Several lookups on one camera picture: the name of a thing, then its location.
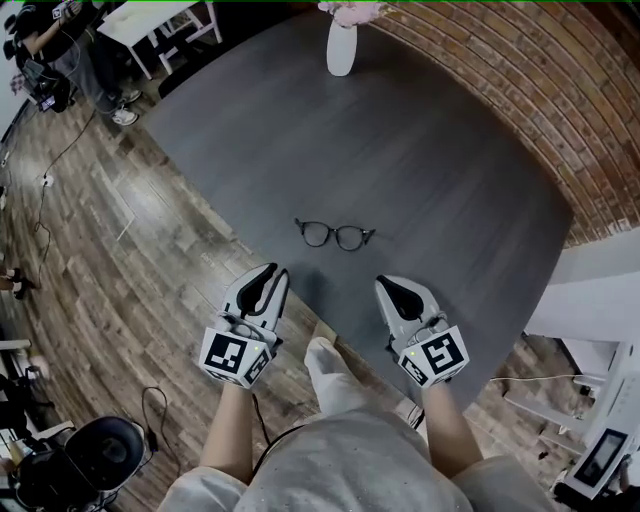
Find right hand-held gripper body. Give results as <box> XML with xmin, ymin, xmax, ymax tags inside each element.
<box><xmin>385</xmin><ymin>309</ymin><xmax>472</xmax><ymax>389</ymax></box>

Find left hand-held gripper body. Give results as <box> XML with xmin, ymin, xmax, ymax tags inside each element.
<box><xmin>199</xmin><ymin>309</ymin><xmax>284</xmax><ymax>389</ymax></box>

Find black eyeglasses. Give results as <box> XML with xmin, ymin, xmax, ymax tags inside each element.
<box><xmin>293</xmin><ymin>217</ymin><xmax>377</xmax><ymax>252</ymax></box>

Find person's right forearm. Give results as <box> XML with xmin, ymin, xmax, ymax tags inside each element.
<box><xmin>421</xmin><ymin>382</ymin><xmax>484</xmax><ymax>476</ymax></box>

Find person's left forearm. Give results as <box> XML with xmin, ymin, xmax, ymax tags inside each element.
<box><xmin>199</xmin><ymin>382</ymin><xmax>257</xmax><ymax>485</ymax></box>

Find person's light trousers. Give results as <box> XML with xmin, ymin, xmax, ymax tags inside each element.
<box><xmin>303</xmin><ymin>336</ymin><xmax>389</xmax><ymax>419</ymax></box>

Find person's beige top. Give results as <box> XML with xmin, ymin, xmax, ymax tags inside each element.
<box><xmin>158</xmin><ymin>410</ymin><xmax>556</xmax><ymax>512</ymax></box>

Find white box with dark screen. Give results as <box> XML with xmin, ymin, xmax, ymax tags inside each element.
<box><xmin>563</xmin><ymin>427</ymin><xmax>640</xmax><ymax>501</ymax></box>

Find black electronic equipment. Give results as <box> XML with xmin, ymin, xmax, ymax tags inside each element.
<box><xmin>9</xmin><ymin>447</ymin><xmax>101</xmax><ymax>512</ymax></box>

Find pink flower bouquet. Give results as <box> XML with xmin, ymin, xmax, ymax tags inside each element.
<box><xmin>317</xmin><ymin>1</ymin><xmax>389</xmax><ymax>29</ymax></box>

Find white table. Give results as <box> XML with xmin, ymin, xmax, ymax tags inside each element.
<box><xmin>96</xmin><ymin>0</ymin><xmax>224</xmax><ymax>81</ymax></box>

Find black cable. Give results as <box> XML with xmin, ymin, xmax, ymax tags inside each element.
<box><xmin>251</xmin><ymin>393</ymin><xmax>302</xmax><ymax>477</ymax></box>

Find white furniture frame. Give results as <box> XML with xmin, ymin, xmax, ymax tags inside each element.
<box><xmin>499</xmin><ymin>337</ymin><xmax>640</xmax><ymax>444</ymax></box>

